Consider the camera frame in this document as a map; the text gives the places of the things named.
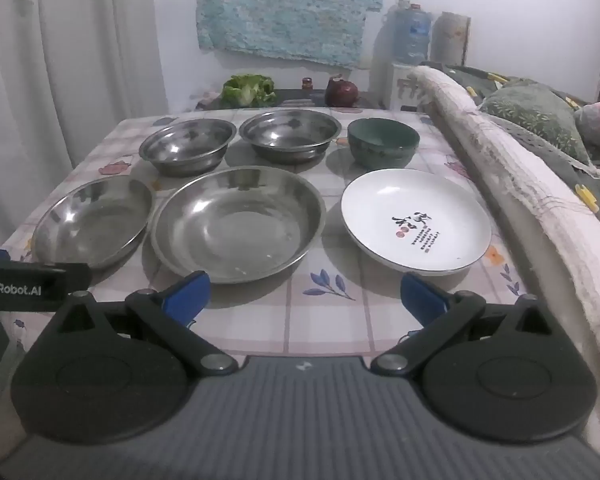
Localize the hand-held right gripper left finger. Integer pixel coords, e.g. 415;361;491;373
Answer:
55;270;240;377

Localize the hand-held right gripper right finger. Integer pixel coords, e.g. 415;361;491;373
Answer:
372;272;553;377

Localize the large steel bowl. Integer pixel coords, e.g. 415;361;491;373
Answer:
150;166;327;285

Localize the white printed ceramic plate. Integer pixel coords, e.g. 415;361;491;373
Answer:
341;169;493;275

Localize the small steel bowl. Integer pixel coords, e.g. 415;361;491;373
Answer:
239;109;342;165
139;120;237;177

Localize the green ceramic bowl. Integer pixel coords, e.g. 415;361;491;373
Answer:
348;118;421;169

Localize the rolled white blanket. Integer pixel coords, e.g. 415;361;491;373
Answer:
407;64;600;441

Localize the green lettuce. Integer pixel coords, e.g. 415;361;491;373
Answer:
220;74;277;109

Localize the green patterned pillow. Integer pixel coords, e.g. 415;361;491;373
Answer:
480;84;600;178

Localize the white water dispenser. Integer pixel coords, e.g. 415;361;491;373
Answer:
380;62;422;111

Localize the red onion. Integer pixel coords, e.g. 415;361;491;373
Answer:
325;74;360;108

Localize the white curtain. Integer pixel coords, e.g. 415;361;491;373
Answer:
0;0;169;243

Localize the large clear water bottle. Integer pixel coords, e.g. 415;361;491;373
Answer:
389;0;434;67

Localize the teal patterned wall cloth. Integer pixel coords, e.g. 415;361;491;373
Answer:
196;0;385;70

